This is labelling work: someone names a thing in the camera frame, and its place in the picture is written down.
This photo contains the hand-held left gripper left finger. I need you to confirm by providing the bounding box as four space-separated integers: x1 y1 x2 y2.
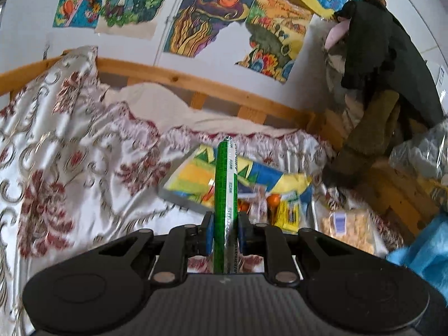
98 213 215 284

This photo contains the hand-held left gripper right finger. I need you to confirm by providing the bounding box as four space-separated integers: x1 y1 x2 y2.
239 216 351 285

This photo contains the green sausage stick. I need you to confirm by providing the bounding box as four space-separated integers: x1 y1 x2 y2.
213 136 241 274

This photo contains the metal tray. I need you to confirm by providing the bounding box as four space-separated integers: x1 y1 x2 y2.
157 143 316 232

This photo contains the yellow snack packet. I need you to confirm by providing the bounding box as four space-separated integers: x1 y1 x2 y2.
275 199 304 234

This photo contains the rice cracker packet blue label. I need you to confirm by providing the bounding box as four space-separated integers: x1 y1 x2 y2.
319 210 375 255

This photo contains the colourful dinosaur drawing sheet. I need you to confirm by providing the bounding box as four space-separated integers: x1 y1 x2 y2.
164 144 312 204

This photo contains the cream bed sheet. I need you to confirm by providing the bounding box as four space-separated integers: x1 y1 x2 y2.
101 82 299 138

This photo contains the olive brown garment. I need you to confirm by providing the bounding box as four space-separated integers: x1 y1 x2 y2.
322 89 402 187

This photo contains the light blue cloth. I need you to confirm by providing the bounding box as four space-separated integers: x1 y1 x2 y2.
387 213 448 292

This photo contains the pale patterned cloth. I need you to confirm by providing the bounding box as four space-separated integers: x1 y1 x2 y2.
322 35 368 127

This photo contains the clear plastic bag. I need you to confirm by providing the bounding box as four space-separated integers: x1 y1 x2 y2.
388 119 448 215

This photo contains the pink cloth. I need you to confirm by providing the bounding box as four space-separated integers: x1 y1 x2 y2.
324 17 351 52

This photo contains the black jacket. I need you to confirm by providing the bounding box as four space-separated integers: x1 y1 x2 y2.
332 0 444 127

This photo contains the wooden bed frame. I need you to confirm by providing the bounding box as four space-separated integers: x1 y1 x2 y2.
0 51 442 232

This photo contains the landscape wall drawing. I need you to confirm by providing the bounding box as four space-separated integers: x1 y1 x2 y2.
234 0 314 84

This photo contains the swirl sea wall drawing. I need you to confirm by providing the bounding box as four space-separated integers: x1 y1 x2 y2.
163 0 262 59

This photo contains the red-haired figure wall drawing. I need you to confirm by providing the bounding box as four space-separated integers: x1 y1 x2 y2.
52 0 110 31

